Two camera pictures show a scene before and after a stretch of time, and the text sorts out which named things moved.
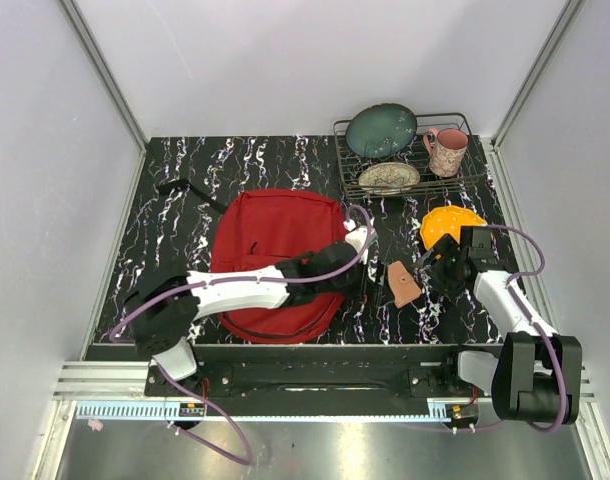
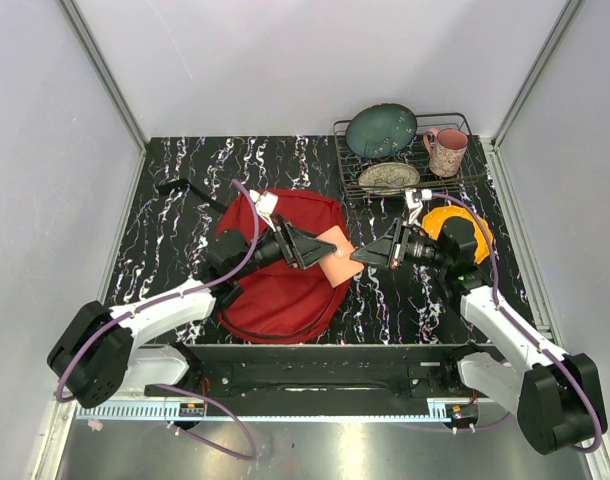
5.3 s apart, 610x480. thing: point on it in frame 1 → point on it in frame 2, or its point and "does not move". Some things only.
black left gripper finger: x=376 y=277 → x=309 y=250
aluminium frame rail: x=105 y=71 does not move
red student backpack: x=267 y=227 does not move
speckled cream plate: x=388 y=178 does not move
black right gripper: x=447 y=287 → x=383 y=252
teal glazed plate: x=380 y=130 does not move
